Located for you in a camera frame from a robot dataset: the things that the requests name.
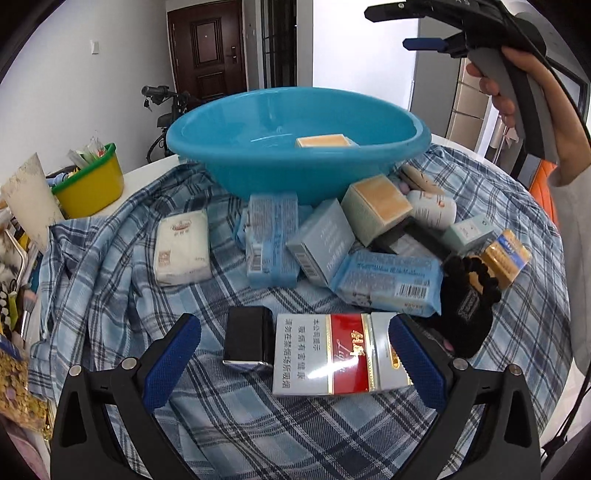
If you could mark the blue wet wipes packet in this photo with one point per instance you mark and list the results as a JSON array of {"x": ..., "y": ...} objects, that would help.
[{"x": 388, "y": 279}]

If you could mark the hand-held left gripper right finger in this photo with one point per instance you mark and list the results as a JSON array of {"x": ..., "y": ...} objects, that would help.
[{"x": 415, "y": 364}]

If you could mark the sachets in bucket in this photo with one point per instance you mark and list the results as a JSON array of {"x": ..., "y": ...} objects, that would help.
[{"x": 90, "y": 152}]

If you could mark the red and white cigarette pack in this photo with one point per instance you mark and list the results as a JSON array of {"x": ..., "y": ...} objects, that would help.
[{"x": 323, "y": 355}]

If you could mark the large beige cardboard box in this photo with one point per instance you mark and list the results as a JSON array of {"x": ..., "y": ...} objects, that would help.
[{"x": 374, "y": 207}]

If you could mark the tall blue wipes packet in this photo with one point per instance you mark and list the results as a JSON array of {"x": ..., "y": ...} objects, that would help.
[{"x": 270, "y": 240}]

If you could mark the small mint green box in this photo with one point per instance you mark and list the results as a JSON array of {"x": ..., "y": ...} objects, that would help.
[{"x": 468, "y": 230}]

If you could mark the small black box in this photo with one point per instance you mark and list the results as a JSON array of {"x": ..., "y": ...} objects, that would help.
[{"x": 247, "y": 334}]

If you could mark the flat black box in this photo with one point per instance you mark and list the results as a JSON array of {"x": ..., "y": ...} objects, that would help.
[{"x": 406, "y": 240}]

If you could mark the granola bag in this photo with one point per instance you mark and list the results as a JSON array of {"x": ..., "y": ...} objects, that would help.
[{"x": 18, "y": 387}]

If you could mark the dark brown door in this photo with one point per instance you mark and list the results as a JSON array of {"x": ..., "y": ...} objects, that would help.
[{"x": 203, "y": 46}]

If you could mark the gold and blue cigarette pack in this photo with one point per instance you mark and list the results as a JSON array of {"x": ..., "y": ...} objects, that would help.
[{"x": 505, "y": 254}]

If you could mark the orange chair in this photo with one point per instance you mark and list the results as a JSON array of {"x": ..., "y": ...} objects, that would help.
[{"x": 542, "y": 184}]

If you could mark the black bicycle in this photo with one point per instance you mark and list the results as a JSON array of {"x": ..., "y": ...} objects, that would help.
[{"x": 157, "y": 92}]

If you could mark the black framed glass door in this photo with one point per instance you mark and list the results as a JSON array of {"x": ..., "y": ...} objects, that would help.
[{"x": 279, "y": 41}]

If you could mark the yellow bucket with green rim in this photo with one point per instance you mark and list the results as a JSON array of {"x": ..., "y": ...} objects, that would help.
[{"x": 90, "y": 189}]

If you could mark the pale blue carton box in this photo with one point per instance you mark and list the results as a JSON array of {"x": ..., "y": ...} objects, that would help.
[{"x": 318, "y": 244}]

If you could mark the blue plastic basin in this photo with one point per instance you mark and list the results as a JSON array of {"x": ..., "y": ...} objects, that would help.
[{"x": 258, "y": 166}]

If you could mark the white tissue pack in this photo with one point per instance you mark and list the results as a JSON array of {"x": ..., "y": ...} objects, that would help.
[{"x": 182, "y": 249}]

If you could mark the black glove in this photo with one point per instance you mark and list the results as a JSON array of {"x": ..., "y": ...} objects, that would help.
[{"x": 461, "y": 309}]

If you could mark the beige and grey cabinet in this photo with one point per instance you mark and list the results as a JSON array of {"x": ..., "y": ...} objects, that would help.
[{"x": 466, "y": 106}]

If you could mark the blue plaid shirt cloth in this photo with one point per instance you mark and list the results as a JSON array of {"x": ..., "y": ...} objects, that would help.
[{"x": 115, "y": 258}]

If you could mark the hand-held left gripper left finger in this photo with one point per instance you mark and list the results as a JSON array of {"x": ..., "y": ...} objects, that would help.
[{"x": 173, "y": 364}]

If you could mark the person's right hand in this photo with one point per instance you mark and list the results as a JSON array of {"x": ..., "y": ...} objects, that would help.
[{"x": 489, "y": 86}]

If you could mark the small white bottle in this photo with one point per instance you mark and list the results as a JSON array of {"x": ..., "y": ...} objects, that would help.
[{"x": 434, "y": 207}]

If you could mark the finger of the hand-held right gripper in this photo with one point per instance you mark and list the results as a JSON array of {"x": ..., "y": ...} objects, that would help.
[
  {"x": 422, "y": 44},
  {"x": 406, "y": 9}
]

